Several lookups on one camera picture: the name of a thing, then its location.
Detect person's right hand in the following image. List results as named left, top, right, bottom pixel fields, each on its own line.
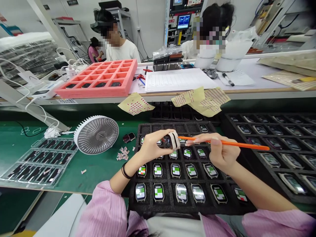
left=185, top=132, right=244, bottom=184

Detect person's left hand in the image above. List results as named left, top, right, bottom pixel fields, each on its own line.
left=131, top=128, right=177, bottom=177

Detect beige smartwatch body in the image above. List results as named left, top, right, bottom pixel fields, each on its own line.
left=162, top=132, right=182, bottom=150

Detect orange plastic stick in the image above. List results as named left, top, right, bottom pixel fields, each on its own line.
left=177, top=136, right=270, bottom=151

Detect dark red smartwatch body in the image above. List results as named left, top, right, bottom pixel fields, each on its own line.
left=122, top=132, right=137, bottom=144

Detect pile of small pink tabs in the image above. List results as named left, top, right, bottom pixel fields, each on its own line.
left=117, top=146, right=136, bottom=161

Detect large black foam tray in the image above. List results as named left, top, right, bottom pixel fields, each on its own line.
left=222, top=112, right=316, bottom=205

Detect shallow black foam tray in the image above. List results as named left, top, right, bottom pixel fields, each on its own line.
left=150, top=101, right=223, bottom=124

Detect group of lit smartwatches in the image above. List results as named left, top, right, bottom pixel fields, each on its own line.
left=134, top=124, right=249, bottom=205

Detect yellow sheet with red dots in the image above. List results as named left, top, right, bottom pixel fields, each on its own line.
left=117, top=92, right=155, bottom=116
left=171, top=87, right=205, bottom=108
left=187, top=87, right=231, bottom=118

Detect white desk fan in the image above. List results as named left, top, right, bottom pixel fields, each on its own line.
left=73, top=115, right=119, bottom=155

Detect white paper form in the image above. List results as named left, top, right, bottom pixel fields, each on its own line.
left=145, top=67, right=218, bottom=93

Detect pink foam compartment tray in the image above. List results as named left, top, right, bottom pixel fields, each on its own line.
left=54, top=59, right=138, bottom=98

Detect black marker pen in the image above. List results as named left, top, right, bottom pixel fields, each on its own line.
left=222, top=72, right=235, bottom=87

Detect white paper sheet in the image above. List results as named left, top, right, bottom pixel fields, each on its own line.
left=202, top=68, right=256, bottom=87

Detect person's body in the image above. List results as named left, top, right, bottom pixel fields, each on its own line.
left=128, top=210, right=245, bottom=237

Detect black fixture in plastic bag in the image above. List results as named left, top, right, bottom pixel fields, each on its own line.
left=152, top=47, right=184, bottom=72

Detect beige perforated sheet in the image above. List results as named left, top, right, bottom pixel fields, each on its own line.
left=261, top=70, right=316, bottom=92

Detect clear blister tray black parts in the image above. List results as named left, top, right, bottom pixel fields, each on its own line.
left=0, top=138, right=78, bottom=190

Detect white power strip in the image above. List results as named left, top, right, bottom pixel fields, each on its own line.
left=53, top=63, right=86, bottom=81

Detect white power bank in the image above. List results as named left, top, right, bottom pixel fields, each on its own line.
left=31, top=81, right=65, bottom=99

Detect stack of beige trays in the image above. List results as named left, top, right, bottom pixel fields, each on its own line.
left=256, top=53, right=316, bottom=77

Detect green work mat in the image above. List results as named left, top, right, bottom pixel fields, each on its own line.
left=0, top=118, right=153, bottom=196

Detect machine with screen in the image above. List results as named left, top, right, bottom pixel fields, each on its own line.
left=167, top=0, right=205, bottom=49

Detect metal shelf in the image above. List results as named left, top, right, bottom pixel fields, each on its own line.
left=53, top=16, right=89, bottom=62

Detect stack of wrapped trays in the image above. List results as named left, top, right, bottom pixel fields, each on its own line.
left=0, top=32, right=62, bottom=74

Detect yellow handled tool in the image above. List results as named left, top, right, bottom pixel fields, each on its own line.
left=292, top=76, right=316, bottom=84

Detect white cable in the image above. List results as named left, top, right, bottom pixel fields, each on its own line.
left=0, top=58, right=62, bottom=138

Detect grey metal bracket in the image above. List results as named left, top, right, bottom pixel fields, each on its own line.
left=0, top=80, right=71, bottom=133

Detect grey metal machine frame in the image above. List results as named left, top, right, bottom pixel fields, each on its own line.
left=249, top=0, right=316, bottom=54

